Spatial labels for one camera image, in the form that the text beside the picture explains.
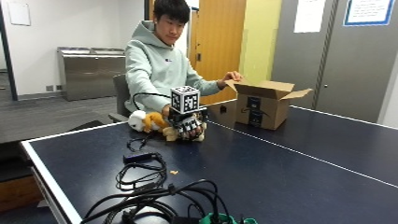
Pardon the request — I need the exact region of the black glove cable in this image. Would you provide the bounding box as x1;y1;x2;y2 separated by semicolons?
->
132;91;173;112

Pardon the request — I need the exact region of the grey chair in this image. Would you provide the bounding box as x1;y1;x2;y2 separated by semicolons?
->
106;73;134;123

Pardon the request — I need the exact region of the short looped black cable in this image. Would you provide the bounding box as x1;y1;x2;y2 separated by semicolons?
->
125;132;158;153

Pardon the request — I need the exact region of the coiled thin black cable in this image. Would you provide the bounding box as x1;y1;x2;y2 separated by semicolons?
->
114;160;169;191

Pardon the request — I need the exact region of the grey double door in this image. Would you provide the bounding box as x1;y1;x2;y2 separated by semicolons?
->
271;0;398;123

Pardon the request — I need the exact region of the bundle of thick black cables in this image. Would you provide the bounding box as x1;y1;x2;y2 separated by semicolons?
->
80;178;233;224

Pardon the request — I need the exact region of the blue-framed poster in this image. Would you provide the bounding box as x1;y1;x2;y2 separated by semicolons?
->
342;0;396;27

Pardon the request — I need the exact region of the cardboard box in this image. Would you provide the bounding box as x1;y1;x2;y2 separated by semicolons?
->
225;78;314;132

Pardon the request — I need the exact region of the white paper sheet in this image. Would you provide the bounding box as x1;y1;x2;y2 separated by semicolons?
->
294;0;327;34

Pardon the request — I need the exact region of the small black device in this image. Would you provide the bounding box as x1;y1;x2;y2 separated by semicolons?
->
122;151;163;164

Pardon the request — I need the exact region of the white wall board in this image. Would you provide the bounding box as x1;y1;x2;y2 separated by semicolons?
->
5;0;32;27

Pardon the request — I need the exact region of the green plastic object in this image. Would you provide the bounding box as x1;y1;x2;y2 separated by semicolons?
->
198;212;258;224

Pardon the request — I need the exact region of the the person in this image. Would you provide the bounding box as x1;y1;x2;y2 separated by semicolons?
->
124;0;246;125

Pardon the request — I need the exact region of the brown and white soft toy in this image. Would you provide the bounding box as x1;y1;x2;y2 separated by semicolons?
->
126;109;207;143

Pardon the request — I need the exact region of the wooden door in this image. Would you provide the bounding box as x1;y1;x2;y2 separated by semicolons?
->
189;0;249;105

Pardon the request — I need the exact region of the wooden bench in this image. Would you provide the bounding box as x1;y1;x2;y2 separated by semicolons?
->
0;175;45;213

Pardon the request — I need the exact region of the white cube with black markers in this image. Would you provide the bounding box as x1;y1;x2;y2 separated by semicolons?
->
169;85;201;115

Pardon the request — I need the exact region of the stainless steel waste bin cabinet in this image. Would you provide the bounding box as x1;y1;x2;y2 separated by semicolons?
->
56;46;126;102

